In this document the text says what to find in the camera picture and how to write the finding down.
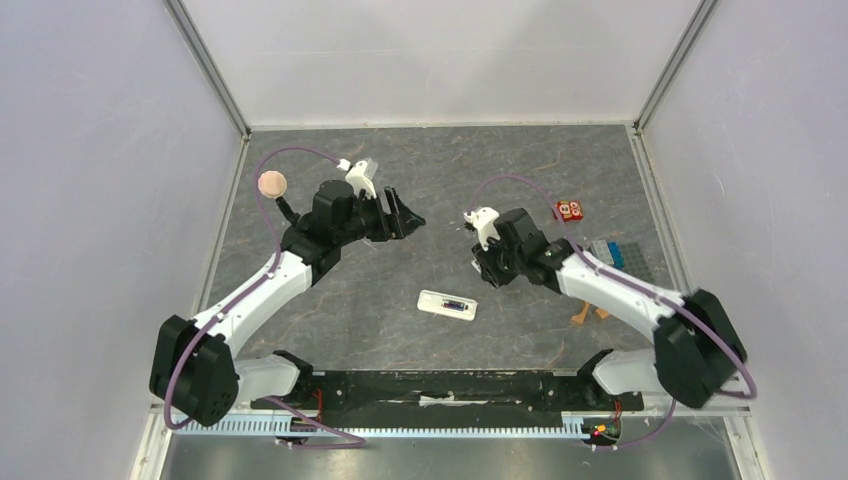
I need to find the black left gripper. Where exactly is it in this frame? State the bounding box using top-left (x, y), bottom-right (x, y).
top-left (335, 186), bottom-right (425, 246)

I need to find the purple battery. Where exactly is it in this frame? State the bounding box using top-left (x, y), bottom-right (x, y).
top-left (441, 299), bottom-right (469, 312)

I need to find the white remote control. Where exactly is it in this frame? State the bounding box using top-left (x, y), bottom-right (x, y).
top-left (416, 290), bottom-right (478, 321)

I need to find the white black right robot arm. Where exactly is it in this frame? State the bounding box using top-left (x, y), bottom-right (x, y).
top-left (463, 207), bottom-right (747, 409)

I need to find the blue grey toy brick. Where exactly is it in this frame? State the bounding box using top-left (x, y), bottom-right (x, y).
top-left (589, 240), bottom-right (625, 269)

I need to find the wooden toy piece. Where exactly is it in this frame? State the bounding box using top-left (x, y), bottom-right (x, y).
top-left (570, 301), bottom-right (611, 325)

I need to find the grey studded baseplate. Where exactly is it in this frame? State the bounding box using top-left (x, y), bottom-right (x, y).
top-left (618, 242), bottom-right (655, 284)

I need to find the pink microphone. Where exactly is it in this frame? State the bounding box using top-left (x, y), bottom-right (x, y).
top-left (257, 170), bottom-right (288, 199)

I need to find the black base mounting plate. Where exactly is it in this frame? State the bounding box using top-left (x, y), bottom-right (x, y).
top-left (282, 370), bottom-right (644, 428)

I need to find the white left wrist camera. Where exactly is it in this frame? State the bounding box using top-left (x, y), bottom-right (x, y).
top-left (337, 157), bottom-right (378, 200)

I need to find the white slotted cable duct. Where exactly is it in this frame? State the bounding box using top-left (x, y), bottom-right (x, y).
top-left (173, 414), bottom-right (586, 439)

